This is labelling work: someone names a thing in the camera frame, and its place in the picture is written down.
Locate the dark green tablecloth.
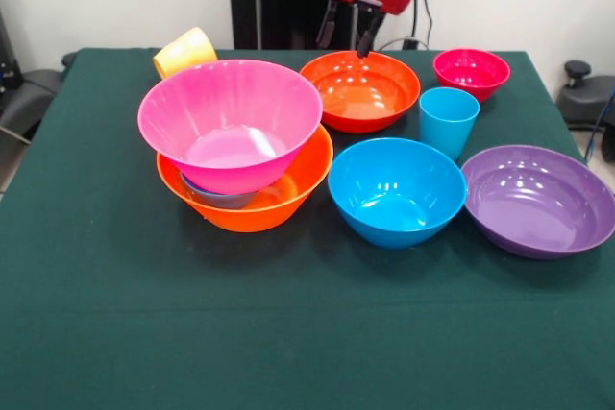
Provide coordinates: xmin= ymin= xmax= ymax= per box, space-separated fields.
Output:
xmin=0 ymin=47 xmax=615 ymax=410

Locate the large orange bowl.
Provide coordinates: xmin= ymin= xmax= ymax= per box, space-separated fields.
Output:
xmin=156 ymin=124 xmax=335 ymax=233

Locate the medium blue bowl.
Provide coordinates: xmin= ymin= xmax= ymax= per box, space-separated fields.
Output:
xmin=327 ymin=136 xmax=468 ymax=251

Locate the black equipment box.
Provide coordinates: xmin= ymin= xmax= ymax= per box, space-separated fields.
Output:
xmin=0 ymin=11 xmax=21 ymax=89

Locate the purple bowl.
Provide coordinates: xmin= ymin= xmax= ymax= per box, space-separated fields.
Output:
xmin=459 ymin=144 xmax=615 ymax=260

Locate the yellow cup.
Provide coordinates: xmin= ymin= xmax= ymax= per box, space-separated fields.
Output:
xmin=152 ymin=26 xmax=220 ymax=80

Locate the small crimson bowl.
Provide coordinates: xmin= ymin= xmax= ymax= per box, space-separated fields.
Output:
xmin=431 ymin=47 xmax=512 ymax=104

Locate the small teal bowl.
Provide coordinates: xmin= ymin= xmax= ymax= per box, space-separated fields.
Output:
xmin=180 ymin=172 xmax=260 ymax=211

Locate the red-orange bowl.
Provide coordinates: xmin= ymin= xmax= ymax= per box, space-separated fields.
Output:
xmin=299 ymin=49 xmax=422 ymax=135

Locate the large pink bowl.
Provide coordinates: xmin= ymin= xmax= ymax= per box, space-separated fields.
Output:
xmin=136 ymin=59 xmax=324 ymax=196

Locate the blue cup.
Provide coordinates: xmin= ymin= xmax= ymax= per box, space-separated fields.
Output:
xmin=418 ymin=86 xmax=481 ymax=163

